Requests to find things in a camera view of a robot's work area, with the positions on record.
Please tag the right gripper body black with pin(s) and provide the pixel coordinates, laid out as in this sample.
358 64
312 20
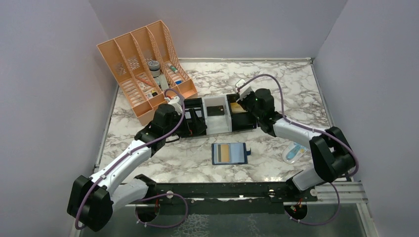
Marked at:
245 111

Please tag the blue leather card holder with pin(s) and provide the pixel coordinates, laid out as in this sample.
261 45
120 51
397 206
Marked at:
238 153

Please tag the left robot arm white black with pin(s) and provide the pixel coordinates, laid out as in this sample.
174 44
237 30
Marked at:
93 199

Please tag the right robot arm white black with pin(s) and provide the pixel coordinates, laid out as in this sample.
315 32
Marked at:
329 148

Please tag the black credit card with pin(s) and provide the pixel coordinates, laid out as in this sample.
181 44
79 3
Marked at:
215 111

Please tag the white plastic bin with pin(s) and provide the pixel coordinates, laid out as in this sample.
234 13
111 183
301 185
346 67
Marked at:
217 124

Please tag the left black plastic bin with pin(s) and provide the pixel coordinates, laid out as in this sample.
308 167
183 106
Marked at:
197 104

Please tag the black plastic bin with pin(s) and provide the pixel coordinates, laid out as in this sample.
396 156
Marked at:
241 120
197 104

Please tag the right black plastic bin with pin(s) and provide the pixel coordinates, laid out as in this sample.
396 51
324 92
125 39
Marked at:
241 120

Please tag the orange pencil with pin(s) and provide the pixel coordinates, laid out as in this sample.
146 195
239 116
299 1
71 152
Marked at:
145 81

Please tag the green white marker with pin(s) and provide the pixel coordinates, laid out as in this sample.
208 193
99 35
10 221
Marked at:
173 68

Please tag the grey round tape roll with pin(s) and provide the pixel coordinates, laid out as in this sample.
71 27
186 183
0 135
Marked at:
154 67

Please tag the clear blue plastic case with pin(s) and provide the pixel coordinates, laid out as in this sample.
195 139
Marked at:
293 152

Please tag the orange plastic file organizer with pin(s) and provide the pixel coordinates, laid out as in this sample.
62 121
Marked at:
127 56

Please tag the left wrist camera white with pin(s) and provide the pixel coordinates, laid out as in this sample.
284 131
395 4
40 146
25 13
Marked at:
176 102

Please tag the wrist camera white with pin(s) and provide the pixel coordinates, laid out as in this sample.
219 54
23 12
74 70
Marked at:
176 102
242 88

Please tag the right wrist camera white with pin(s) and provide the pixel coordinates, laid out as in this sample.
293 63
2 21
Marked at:
242 88

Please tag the black metal base rail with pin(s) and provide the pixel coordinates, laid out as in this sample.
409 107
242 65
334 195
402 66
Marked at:
220 198

